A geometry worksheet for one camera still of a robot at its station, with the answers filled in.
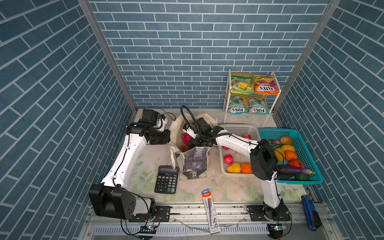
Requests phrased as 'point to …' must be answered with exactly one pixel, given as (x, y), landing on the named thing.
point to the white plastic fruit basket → (234, 162)
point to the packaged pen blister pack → (210, 212)
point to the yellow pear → (235, 168)
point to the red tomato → (296, 163)
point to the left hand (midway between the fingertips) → (170, 138)
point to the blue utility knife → (313, 216)
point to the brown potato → (286, 140)
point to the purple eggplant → (286, 170)
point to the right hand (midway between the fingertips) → (190, 138)
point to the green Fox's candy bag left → (236, 106)
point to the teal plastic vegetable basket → (302, 150)
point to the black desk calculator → (166, 179)
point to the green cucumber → (301, 177)
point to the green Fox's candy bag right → (258, 105)
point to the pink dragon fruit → (185, 138)
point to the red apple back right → (247, 136)
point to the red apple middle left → (228, 159)
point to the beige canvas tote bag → (191, 163)
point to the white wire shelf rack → (271, 99)
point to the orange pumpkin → (290, 155)
